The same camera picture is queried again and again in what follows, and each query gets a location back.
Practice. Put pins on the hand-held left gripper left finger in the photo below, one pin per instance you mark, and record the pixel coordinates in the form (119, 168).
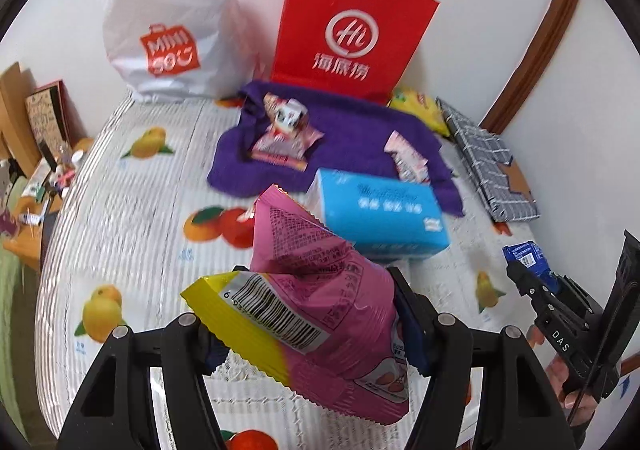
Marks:
(216, 355)

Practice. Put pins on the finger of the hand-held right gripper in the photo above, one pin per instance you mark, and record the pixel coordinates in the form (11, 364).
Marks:
(525, 282)
(622, 300)

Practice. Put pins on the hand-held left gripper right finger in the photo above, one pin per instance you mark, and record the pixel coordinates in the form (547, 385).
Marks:
(410, 330)

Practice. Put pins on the small blue snack packet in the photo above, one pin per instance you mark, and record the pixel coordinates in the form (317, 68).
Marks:
(525, 255)

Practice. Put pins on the pink and yellow snack bag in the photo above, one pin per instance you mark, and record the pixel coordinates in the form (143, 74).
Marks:
(320, 300)

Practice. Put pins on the person's right hand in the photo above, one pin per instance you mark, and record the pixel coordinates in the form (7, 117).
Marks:
(570, 395)

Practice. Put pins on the grey checkered folded cloth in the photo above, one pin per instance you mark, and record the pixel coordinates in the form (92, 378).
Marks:
(495, 169)

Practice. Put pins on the blue tissue pack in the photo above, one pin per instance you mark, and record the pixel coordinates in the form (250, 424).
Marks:
(380, 215)

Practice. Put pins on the purple towel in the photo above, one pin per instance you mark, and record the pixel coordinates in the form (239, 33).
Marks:
(350, 139)

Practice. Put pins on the yellow chip bag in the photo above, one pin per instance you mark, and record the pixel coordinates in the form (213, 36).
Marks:
(420, 109)

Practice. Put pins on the green bed sheet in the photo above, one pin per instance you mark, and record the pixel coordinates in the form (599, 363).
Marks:
(12, 330)

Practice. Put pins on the light pink snack packet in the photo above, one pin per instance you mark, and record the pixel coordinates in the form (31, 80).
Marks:
(285, 147)

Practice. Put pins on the wooden nightstand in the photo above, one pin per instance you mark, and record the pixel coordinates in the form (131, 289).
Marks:
(30, 240)

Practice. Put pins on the white jar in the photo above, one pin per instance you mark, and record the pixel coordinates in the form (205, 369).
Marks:
(78, 157)

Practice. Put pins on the panda print snack packet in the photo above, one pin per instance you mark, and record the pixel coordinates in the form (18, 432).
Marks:
(287, 112)

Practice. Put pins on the patterned notebook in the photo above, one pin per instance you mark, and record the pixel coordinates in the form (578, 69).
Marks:
(47, 124)

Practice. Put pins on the red book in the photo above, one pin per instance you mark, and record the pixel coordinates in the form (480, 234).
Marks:
(72, 104)

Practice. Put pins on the wooden headboard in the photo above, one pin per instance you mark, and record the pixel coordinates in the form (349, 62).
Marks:
(15, 114)

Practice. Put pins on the red paper bag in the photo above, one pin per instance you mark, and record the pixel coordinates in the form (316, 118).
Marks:
(350, 19)

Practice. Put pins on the white plastic bag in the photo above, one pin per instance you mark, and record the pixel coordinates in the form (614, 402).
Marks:
(165, 19)

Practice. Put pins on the brown wooden door frame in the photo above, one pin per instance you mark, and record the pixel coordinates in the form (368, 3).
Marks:
(540, 44)

